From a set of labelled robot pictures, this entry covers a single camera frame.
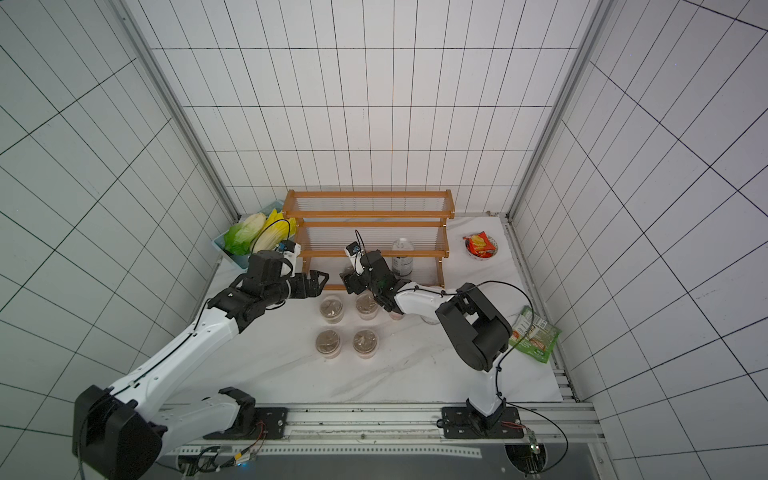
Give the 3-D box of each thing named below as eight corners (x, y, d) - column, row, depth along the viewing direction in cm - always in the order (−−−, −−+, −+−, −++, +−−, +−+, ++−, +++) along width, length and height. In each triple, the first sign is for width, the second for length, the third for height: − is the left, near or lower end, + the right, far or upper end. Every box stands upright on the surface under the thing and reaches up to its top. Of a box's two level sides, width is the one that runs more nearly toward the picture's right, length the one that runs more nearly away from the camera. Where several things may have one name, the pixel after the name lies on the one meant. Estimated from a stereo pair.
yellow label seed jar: (321, 323, 92) (318, 316, 87) (324, 303, 96) (321, 295, 92) (342, 323, 92) (340, 316, 87) (344, 303, 96) (343, 295, 92)
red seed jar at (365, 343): (353, 359, 85) (351, 352, 80) (354, 336, 89) (353, 329, 84) (377, 359, 85) (376, 352, 80) (377, 336, 89) (377, 329, 84)
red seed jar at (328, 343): (317, 359, 85) (313, 352, 80) (320, 336, 89) (317, 329, 85) (340, 359, 85) (338, 352, 80) (342, 336, 89) (340, 329, 85)
